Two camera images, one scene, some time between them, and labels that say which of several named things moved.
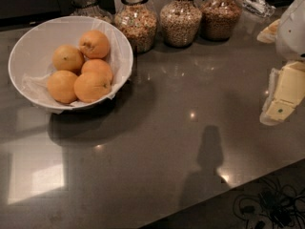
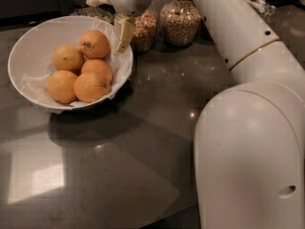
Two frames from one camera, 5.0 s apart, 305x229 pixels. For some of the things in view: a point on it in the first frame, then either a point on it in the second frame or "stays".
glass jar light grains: (180, 17) stays
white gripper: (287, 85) → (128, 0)
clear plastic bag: (255, 5) stays
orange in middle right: (97, 66) stays
